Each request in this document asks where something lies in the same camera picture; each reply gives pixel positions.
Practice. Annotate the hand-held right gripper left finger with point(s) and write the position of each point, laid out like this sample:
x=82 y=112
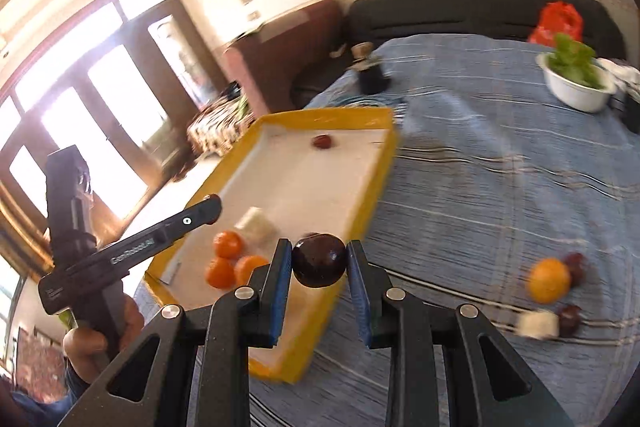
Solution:
x=280 y=297

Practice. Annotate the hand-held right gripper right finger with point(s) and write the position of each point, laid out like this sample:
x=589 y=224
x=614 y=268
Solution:
x=361 y=297

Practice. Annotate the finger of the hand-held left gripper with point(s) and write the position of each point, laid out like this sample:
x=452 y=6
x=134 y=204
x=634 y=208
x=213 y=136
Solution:
x=187 y=221

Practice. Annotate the red date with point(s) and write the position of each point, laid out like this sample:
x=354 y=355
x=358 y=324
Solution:
x=214 y=196
x=322 y=142

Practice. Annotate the dark purple plum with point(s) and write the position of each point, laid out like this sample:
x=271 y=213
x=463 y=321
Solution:
x=320 y=259
x=570 y=320
x=576 y=268

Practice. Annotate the white cube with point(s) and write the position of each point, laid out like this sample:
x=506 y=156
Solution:
x=539 y=324
x=256 y=225

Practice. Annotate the yellow rimmed white tray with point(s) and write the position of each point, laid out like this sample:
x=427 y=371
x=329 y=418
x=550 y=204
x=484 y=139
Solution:
x=300 y=177

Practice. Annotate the person's left hand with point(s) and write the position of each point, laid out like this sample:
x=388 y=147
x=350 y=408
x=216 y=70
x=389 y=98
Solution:
x=85 y=347

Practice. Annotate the patterned cloth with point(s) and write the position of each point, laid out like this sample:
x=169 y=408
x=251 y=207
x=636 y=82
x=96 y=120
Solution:
x=220 y=127

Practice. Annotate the wooden glass door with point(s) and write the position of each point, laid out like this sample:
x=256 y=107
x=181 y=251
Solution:
x=100 y=97

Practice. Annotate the blue plaid blanket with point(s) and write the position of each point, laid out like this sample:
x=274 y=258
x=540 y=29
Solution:
x=500 y=182

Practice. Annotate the yellowish orange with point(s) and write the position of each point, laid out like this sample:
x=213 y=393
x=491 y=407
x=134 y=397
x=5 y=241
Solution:
x=549 y=280

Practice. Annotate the black headboard cushion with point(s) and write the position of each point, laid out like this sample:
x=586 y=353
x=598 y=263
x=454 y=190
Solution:
x=450 y=17

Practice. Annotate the white bowl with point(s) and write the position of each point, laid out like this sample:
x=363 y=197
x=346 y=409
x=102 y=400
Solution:
x=575 y=94

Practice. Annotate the green leafy vegetable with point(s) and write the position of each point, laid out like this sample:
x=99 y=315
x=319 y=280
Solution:
x=575 y=57

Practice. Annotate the black cup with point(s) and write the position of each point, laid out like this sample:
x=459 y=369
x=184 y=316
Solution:
x=631 y=109

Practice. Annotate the red plastic bag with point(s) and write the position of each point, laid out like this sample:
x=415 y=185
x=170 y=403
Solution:
x=557 y=22

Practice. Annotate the white cloth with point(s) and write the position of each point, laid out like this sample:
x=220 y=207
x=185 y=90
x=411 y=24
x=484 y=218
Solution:
x=617 y=69

